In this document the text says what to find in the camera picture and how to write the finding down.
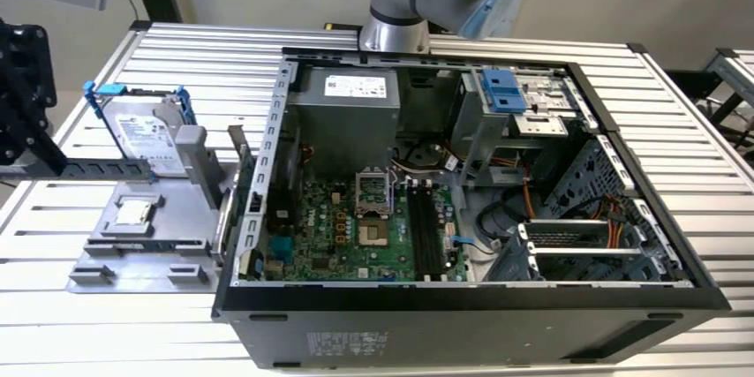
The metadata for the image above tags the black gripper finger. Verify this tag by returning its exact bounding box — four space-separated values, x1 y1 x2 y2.
0 19 69 179

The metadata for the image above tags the black RAM slot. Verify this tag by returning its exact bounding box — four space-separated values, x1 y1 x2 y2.
421 178 451 282
407 178 435 282

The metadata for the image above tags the hard disk in blue carrier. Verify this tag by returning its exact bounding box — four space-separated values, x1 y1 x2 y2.
81 80 196 185

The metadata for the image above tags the silver CPU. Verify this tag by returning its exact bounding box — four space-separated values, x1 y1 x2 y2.
114 200 156 227

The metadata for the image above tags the grey power supply unit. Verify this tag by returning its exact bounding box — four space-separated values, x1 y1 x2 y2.
286 66 403 175

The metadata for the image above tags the metal socket cover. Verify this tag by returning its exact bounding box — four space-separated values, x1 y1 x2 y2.
354 167 395 218

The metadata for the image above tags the green motherboard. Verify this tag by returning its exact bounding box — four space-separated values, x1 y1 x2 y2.
257 169 472 283

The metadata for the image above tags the CPU socket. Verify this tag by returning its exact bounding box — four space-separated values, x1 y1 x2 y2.
354 215 395 248

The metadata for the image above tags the blue disk bay latch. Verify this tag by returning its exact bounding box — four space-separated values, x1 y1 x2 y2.
479 68 525 116

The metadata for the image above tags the metal disk bay cage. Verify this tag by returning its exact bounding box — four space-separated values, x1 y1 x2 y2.
449 66 584 179

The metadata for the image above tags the black open PC case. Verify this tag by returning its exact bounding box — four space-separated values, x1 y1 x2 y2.
210 46 731 372

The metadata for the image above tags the perforated metal disk bay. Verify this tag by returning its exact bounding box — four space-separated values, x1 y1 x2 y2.
485 133 689 283

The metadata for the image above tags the graphics card with metal bracket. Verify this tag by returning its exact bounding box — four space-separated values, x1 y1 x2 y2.
212 116 260 266

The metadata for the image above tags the thin orange wire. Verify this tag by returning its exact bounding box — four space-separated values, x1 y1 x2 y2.
519 168 537 220

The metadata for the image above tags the orange wire bundle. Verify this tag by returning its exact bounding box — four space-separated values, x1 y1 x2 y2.
588 193 627 251

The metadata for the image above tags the aluminium frame table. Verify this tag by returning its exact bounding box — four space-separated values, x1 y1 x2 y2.
664 46 754 148

